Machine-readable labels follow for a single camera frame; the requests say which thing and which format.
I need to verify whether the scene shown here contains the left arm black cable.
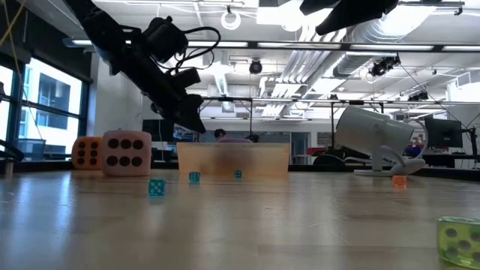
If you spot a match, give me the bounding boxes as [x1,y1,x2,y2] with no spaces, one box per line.
[164,25,222,76]

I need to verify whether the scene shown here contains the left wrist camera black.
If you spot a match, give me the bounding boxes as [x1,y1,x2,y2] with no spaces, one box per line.
[144,15,189,64]

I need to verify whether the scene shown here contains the white desk camera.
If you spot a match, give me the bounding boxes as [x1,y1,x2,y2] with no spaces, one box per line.
[334,105,428,178]

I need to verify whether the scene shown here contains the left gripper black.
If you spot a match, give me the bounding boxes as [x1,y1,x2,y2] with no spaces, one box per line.
[112,37,207,134]

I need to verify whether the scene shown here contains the orange translucent plastic bin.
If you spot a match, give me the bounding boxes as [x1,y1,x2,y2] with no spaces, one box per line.
[176,141,292,179]

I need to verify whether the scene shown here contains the large window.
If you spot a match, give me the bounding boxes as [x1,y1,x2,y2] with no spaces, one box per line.
[0,55,91,161]

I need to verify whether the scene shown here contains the white ring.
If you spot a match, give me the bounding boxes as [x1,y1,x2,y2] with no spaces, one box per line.
[220,10,242,32]

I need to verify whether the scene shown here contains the black aluminium rig frame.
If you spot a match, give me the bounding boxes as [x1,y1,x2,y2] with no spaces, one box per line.
[0,159,480,182]

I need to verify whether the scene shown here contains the large orange foam die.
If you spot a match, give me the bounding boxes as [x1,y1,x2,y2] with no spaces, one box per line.
[70,136,104,171]

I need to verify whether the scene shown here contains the black computer monitor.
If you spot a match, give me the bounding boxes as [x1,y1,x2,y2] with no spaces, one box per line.
[142,118,176,143]
[424,118,464,149]

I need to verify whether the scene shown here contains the large pink foam die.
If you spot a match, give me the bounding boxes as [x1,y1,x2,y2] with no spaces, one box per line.
[100,130,153,178]

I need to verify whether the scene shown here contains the thick black curved cable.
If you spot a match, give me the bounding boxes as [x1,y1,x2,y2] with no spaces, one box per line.
[312,152,341,167]

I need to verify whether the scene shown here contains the yellow cable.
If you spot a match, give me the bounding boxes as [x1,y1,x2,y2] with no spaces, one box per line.
[0,0,44,147]

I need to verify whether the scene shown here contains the silver ventilation duct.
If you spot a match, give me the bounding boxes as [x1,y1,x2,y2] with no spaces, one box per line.
[331,7,440,78]

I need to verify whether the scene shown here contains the small green translucent die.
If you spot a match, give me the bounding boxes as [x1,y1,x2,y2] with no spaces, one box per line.
[436,215,480,270]

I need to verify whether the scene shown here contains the black spotlight cluster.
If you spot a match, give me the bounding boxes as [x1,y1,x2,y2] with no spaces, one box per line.
[368,55,401,78]

